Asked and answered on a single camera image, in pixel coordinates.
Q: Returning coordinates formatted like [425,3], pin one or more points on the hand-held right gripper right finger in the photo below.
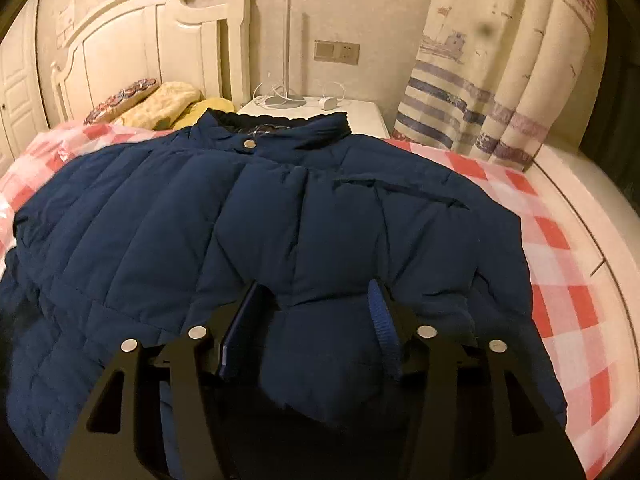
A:
[386,322]

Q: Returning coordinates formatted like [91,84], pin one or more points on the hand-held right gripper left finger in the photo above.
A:
[241,332]

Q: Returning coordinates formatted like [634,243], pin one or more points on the navy blue puffer jacket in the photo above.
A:
[200,210]

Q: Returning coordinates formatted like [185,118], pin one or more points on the red white checked bedsheet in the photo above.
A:
[550,270]

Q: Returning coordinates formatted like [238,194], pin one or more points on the white nightstand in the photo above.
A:
[365,115]

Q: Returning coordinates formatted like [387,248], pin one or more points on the yellow cloth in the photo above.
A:
[212,106]

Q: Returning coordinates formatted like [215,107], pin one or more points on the round patterned pillow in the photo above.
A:
[125,97]

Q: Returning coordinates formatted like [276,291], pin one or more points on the cream striped printed curtain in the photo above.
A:
[500,60]

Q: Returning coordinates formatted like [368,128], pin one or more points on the grey table lamp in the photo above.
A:
[287,50]

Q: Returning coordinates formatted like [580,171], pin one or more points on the white wooden headboard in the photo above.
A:
[125,45]

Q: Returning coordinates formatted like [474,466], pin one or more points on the white wardrobe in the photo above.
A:
[20,85]

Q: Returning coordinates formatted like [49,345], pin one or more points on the beige wall socket panel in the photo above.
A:
[336,52]

